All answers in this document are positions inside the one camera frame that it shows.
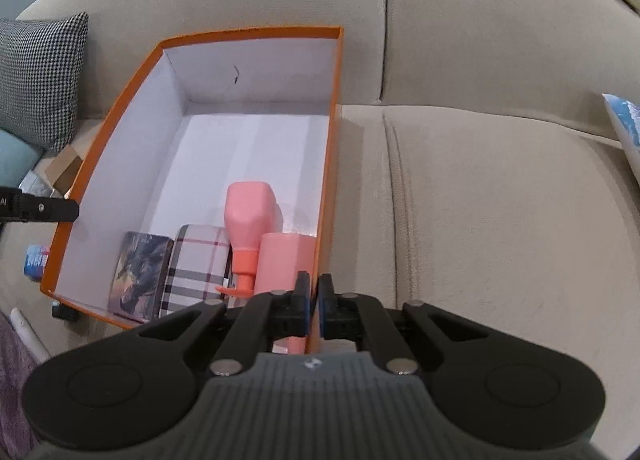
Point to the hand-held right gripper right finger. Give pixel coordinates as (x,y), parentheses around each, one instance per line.
(327,312)

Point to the dark blue spray can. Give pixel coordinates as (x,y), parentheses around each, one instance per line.
(65,312)

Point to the pink bottle with orange cap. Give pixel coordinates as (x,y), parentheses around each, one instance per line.
(247,220)

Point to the pink cylinder container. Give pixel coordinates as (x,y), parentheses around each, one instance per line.
(280,260)

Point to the brown cube box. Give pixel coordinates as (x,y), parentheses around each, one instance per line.
(65,167)

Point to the houndstooth pillow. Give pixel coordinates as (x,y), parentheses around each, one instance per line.
(40,74)

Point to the blue white printed cushion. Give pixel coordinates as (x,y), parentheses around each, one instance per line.
(627,129)

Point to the white blue tissue packet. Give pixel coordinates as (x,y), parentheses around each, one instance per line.
(36,262)

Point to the clear plastic box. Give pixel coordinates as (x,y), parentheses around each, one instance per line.
(37,185)

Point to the dark picture card box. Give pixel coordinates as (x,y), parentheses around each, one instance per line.
(140,275)

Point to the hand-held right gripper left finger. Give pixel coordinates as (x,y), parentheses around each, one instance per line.
(301,310)

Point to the light blue pillow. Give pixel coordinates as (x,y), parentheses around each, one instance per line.
(15,159)

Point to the beige sofa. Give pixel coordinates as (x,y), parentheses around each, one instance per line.
(475,190)

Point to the plaid case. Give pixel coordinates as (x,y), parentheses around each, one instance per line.
(192,265)

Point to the orange cardboard box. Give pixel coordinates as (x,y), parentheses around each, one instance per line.
(240,89)

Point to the purple fluffy blanket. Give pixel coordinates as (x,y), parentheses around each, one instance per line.
(12,380)

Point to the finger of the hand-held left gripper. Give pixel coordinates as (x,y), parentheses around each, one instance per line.
(45,210)

